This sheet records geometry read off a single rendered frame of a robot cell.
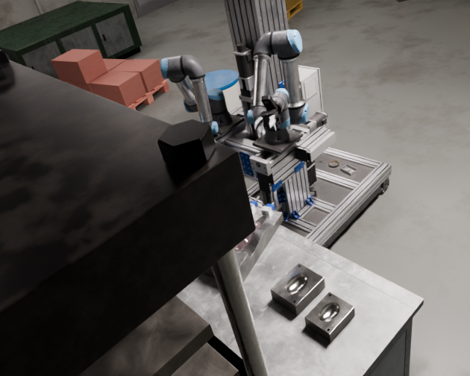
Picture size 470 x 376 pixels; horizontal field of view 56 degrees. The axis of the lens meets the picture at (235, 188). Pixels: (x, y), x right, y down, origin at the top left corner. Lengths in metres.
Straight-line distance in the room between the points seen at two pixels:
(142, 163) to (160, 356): 0.49
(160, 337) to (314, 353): 0.91
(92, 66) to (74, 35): 1.60
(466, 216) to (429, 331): 1.08
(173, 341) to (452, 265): 2.48
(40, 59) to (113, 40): 1.32
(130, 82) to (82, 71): 0.66
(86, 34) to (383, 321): 6.94
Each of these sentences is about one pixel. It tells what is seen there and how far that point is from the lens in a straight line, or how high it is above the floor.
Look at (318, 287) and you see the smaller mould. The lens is 2.06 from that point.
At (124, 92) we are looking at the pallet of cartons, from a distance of 6.02.
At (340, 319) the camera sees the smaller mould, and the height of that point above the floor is 0.86.
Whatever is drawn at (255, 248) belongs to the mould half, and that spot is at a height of 0.88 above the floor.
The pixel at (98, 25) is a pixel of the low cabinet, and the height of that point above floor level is 0.70.
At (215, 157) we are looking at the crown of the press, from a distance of 0.80.
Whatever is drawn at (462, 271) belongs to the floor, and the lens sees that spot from 3.30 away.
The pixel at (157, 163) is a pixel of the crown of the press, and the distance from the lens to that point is 0.83.
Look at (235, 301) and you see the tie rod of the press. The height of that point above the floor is 1.61.
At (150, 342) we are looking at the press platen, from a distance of 1.15.
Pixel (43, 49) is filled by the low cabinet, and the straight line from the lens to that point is 7.76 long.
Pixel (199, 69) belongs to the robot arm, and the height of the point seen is 1.53.
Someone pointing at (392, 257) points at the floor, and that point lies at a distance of 3.33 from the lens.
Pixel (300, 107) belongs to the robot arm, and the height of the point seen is 1.26.
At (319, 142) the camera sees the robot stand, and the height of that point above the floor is 0.95.
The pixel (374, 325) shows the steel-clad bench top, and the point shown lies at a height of 0.80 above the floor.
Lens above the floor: 2.42
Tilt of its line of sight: 36 degrees down
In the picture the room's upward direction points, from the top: 14 degrees counter-clockwise
